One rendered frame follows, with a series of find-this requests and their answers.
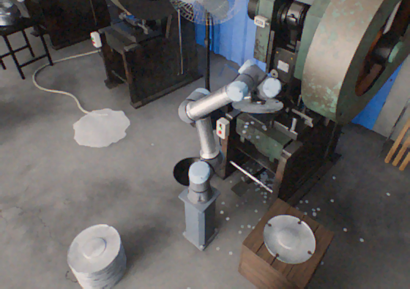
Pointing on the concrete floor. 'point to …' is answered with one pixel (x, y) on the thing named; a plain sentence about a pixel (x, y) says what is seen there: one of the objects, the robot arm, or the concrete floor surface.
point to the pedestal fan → (219, 6)
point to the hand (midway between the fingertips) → (258, 98)
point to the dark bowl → (180, 171)
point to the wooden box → (302, 276)
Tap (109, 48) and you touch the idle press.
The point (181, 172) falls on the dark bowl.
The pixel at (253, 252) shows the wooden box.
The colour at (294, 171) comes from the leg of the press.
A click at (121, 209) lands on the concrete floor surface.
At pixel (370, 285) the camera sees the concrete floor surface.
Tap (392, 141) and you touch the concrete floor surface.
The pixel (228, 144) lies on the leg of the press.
